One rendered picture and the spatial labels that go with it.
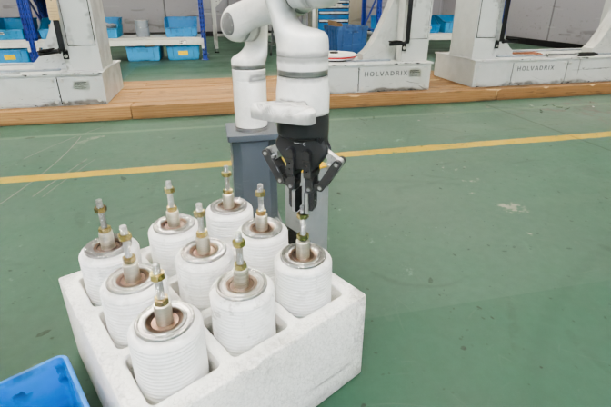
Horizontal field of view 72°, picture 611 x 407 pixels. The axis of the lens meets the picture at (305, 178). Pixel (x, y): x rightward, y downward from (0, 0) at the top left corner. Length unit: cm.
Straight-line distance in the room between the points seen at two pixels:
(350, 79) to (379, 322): 206
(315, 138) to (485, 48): 277
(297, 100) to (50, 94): 235
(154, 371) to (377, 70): 249
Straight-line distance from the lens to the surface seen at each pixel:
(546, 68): 355
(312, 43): 55
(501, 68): 331
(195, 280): 71
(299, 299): 69
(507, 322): 105
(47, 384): 84
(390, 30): 304
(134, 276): 68
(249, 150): 118
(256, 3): 105
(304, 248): 68
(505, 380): 92
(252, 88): 115
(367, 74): 284
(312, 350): 70
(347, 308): 72
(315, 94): 56
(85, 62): 280
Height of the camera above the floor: 64
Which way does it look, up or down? 23 degrees down
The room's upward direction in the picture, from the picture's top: straight up
